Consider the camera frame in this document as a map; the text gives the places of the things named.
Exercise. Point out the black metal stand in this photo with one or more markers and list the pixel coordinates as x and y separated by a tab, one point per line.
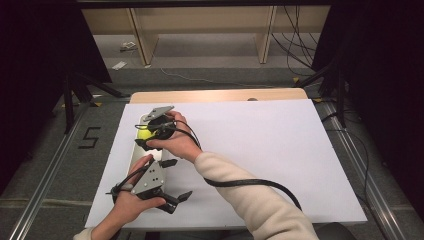
69	100
340	90

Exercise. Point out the light wooden table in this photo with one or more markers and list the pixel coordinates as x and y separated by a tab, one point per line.
216	96

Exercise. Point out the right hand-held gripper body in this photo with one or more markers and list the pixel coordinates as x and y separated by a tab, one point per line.
160	128

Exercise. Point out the aluminium floor rail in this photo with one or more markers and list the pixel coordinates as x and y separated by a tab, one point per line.
46	176
360	166

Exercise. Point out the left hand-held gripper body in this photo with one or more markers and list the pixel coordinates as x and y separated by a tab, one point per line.
150	180

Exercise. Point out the white paper scrap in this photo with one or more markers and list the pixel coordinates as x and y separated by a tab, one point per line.
128	46
119	65

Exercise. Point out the white table cover sheet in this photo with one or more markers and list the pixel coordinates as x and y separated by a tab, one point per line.
266	150

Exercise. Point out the yellow tennis ball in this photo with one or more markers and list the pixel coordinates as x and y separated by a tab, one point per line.
145	134

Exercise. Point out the person's left hand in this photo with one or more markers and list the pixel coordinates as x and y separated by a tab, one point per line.
128	206

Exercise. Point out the black curtain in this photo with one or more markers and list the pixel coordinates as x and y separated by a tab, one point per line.
383	83
33	66

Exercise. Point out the person's right hand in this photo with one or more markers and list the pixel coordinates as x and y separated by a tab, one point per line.
180	143

